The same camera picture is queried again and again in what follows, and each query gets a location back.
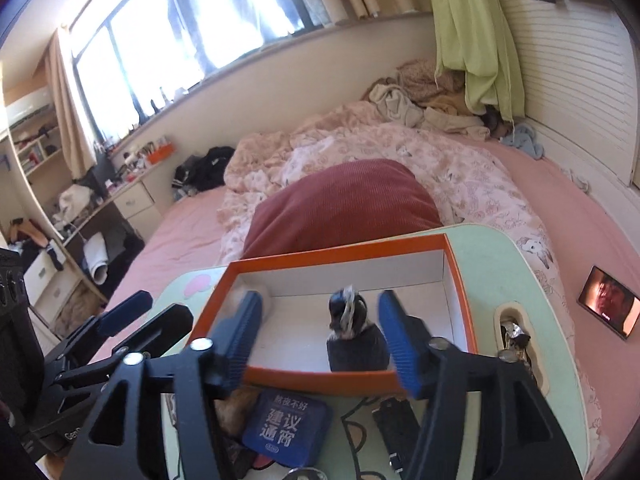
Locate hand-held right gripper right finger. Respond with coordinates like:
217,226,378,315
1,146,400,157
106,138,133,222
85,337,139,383
377,289,583,480

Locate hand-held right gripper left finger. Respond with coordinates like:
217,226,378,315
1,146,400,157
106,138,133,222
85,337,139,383
60,290,266,480

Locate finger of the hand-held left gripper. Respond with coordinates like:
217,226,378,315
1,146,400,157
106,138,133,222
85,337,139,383
45,290,153,361
55,305,194,386

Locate black lace trimmed bag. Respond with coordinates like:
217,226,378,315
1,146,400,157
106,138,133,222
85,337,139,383
326,285,392,373

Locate black toy car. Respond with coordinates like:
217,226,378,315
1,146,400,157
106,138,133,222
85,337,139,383
372,396,426,473

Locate brown fluffy ball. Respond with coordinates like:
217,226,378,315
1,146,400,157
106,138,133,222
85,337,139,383
215,387,261,438

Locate orange cardboard box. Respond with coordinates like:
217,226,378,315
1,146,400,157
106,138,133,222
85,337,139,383
187,232,478,395

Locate blue tin case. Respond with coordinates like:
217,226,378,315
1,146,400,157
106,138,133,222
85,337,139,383
241,387,333,470

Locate green cartoon print desktop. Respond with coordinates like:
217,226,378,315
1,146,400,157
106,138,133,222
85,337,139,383
155,222,591,480

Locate white rolled mat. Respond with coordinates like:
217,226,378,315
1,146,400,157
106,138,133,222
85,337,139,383
82,236,110,286

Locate cluttered side desk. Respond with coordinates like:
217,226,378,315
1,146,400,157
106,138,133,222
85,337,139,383
10,195,166,321

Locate white drawer cabinet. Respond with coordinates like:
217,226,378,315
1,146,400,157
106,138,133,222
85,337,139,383
112,180,163,233

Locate crumpled foil wrapper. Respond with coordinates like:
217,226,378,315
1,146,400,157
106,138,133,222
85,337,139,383
500,312,538,376

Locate white crumpled cloth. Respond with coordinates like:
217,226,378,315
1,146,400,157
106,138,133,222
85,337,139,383
54,182,96,226

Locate maroon pillow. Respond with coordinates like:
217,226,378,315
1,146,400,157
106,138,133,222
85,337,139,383
242,158,443,261

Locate black clothes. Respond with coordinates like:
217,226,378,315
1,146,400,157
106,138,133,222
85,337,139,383
172,146,236,201

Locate orange organizer tray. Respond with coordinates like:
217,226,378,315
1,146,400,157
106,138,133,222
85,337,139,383
145,142,176,163

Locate white bookshelf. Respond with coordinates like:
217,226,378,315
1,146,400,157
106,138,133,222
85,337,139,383
0,87,66,181

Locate smartphone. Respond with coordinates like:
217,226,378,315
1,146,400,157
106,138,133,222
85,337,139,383
577,266,640,342

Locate pile of beige clothes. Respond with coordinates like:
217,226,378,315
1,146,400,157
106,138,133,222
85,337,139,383
362,60,493,143

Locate window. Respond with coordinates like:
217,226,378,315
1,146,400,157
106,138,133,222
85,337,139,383
70,0,361,146

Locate white slatted panel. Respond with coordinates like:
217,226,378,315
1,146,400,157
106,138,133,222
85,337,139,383
482,0,640,186

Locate green hanging cloth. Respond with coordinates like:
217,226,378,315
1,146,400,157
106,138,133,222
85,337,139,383
425,0,526,123

